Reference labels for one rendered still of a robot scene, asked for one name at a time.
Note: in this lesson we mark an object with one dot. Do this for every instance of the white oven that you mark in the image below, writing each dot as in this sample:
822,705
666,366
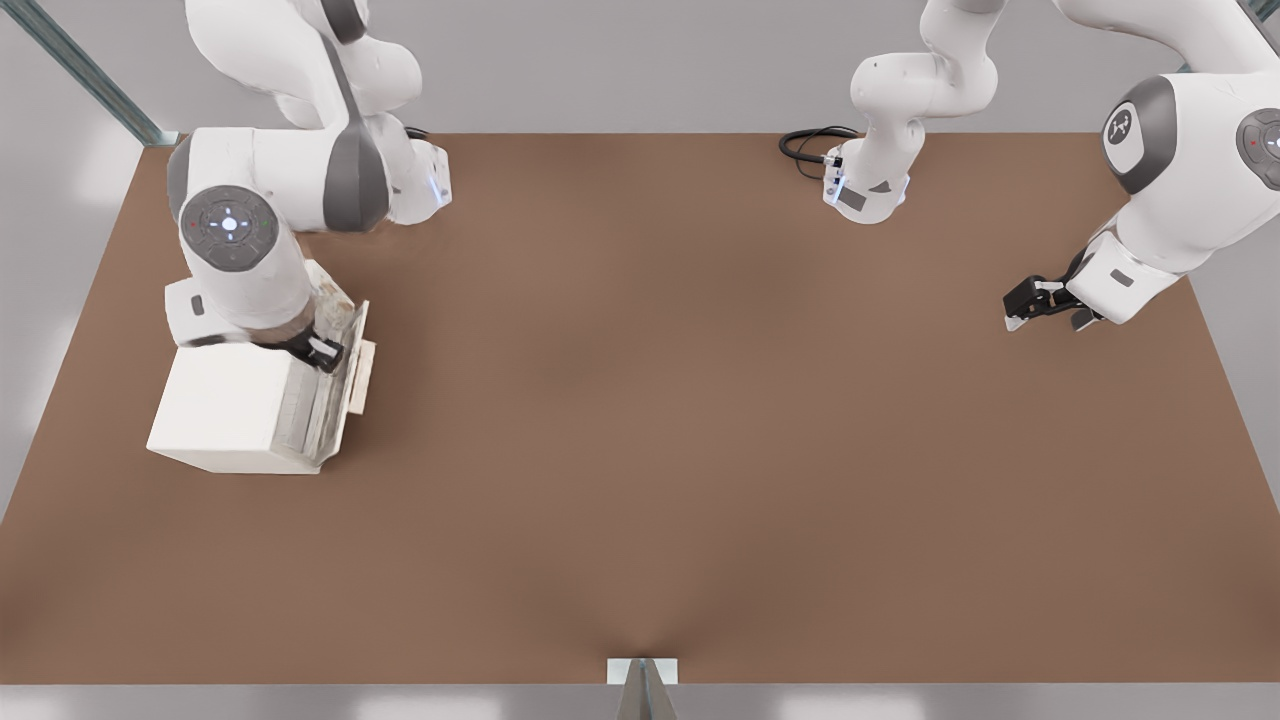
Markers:
230,410

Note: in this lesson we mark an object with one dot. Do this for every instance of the silver frame post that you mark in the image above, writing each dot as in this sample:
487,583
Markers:
90,75
642,685
1262,20

